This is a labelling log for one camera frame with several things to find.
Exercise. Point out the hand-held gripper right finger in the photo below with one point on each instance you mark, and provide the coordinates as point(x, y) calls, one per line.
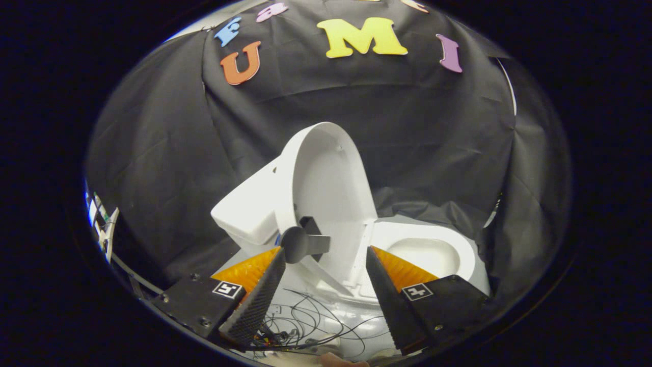
point(395, 306)

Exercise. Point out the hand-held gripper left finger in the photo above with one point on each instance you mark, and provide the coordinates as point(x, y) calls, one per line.
point(257, 306)

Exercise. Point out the white toilet lid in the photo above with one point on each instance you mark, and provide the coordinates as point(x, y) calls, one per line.
point(326, 188)

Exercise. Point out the black lid pull tab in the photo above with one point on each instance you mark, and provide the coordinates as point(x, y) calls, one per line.
point(298, 244)

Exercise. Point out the white toilet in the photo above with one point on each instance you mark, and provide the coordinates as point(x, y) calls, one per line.
point(244, 214)

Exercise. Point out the white frame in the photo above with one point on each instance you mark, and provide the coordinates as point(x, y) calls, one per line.
point(104, 229)

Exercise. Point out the black backdrop cloth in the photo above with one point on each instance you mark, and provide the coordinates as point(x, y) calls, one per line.
point(407, 142)

